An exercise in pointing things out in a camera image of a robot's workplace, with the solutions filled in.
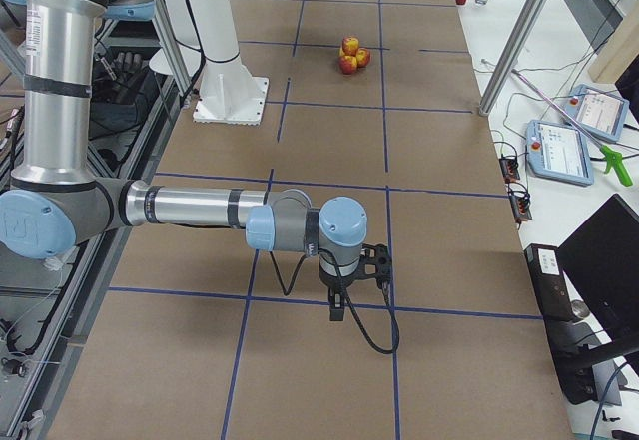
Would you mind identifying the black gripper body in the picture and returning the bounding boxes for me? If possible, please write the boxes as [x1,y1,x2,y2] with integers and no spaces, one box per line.
[319,254,363,290]

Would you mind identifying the red yellow carried apple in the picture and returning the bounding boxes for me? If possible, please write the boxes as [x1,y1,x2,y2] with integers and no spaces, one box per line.
[340,36,359,57]

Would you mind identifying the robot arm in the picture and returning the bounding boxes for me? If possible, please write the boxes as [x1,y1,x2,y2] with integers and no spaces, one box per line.
[1,0,367,320]

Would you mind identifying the orange black connector lower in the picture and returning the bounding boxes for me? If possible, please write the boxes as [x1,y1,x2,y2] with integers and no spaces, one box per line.
[506,182,532,225]

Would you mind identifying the black mini computer box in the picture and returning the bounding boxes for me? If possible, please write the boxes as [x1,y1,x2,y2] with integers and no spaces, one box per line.
[524,243,583,323]

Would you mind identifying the red yellow apple near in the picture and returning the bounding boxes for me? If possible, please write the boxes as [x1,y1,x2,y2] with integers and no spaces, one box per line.
[338,55,358,75]

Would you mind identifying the red yellow apple side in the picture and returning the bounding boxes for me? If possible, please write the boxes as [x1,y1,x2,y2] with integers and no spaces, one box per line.
[355,48,371,69]

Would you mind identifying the blue teach pendant near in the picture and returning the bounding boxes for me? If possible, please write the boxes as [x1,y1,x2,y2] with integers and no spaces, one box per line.
[526,120,594,186]

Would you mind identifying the blue teach pendant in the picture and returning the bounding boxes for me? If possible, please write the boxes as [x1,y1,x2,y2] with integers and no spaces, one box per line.
[564,84,629,143]
[526,120,594,186]

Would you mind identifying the black monitor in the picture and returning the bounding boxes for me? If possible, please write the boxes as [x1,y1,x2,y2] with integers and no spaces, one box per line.
[558,194,638,339]

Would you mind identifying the blue teach pendant far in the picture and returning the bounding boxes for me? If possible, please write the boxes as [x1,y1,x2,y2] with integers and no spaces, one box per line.
[564,84,629,143]

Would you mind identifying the wooden board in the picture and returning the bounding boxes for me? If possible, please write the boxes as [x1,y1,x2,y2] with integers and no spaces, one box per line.
[588,3,639,84]

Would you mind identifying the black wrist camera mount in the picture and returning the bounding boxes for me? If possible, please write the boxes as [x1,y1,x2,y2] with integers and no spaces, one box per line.
[359,243,392,285]

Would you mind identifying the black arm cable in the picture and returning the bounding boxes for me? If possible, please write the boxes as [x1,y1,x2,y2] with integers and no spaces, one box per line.
[269,249,401,354]

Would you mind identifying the metal reacher with green handle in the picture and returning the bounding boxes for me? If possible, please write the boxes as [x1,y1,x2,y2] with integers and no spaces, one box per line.
[510,68,633,187]

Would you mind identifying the white camera pillar with base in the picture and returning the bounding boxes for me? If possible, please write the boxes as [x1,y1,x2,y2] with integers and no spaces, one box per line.
[165,0,269,125]

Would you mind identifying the aluminium frame post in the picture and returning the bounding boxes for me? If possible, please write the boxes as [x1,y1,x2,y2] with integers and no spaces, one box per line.
[478,0,546,117]

